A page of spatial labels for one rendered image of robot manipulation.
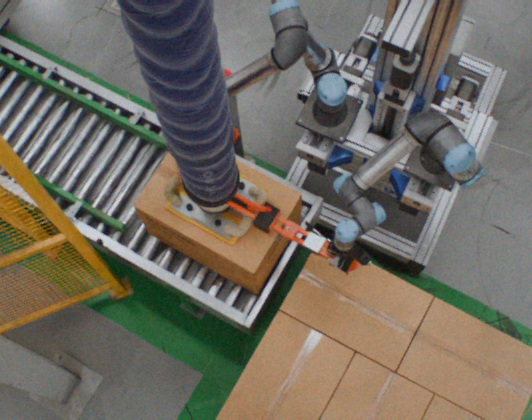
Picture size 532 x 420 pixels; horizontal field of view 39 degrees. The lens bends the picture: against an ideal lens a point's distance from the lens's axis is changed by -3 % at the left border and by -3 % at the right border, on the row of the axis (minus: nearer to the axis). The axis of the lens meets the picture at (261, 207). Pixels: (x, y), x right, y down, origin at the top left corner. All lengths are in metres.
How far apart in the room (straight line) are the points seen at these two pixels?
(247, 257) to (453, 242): 1.47
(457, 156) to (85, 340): 2.35
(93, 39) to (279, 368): 2.41
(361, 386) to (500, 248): 1.28
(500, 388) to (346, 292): 0.82
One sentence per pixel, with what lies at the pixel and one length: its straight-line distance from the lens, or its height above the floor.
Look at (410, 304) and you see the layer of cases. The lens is 3.59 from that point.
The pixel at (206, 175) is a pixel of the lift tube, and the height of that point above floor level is 1.48.
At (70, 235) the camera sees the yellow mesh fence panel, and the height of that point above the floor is 1.04.
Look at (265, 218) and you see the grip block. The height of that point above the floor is 1.09.
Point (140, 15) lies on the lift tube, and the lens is 1.84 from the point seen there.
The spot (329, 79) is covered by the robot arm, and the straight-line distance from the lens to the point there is 3.13.
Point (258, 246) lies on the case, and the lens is 3.19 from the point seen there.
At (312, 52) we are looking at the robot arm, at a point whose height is 1.39.
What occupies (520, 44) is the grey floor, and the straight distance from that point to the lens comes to 4.91.
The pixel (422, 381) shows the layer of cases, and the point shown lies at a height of 0.54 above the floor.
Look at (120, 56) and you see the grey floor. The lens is 4.77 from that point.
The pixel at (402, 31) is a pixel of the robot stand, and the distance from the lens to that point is 2.37.
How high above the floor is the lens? 4.01
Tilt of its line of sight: 71 degrees down
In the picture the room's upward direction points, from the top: 6 degrees counter-clockwise
